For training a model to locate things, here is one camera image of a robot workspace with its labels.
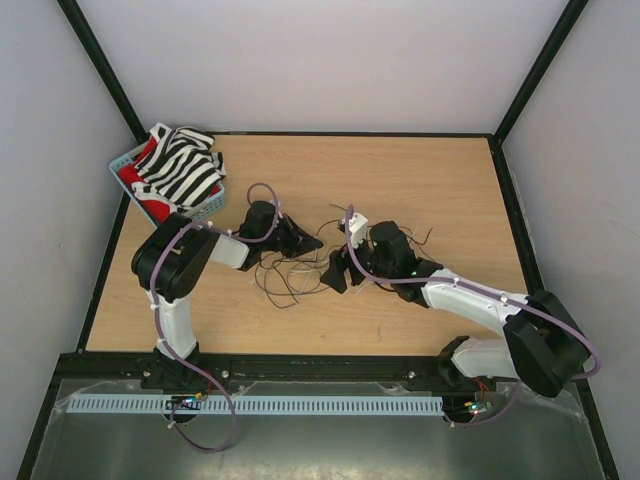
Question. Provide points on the red cloth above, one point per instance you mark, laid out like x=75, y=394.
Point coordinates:
x=154, y=205

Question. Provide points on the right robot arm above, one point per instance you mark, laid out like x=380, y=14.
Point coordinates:
x=537, y=341

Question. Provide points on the light blue plastic basket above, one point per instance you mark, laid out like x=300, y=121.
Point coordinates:
x=212, y=203

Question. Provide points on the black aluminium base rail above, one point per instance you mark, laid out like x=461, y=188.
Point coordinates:
x=414, y=373

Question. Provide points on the black white striped cloth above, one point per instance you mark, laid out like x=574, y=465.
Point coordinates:
x=183, y=165

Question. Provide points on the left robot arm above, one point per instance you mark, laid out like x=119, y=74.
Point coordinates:
x=171, y=261

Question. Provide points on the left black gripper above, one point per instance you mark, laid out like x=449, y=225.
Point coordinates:
x=300, y=242

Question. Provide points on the light blue slotted cable duct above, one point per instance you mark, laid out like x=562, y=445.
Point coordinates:
x=257, y=405

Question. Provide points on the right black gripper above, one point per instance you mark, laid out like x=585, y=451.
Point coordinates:
x=338, y=264

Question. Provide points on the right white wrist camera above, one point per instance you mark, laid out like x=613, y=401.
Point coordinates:
x=357, y=227

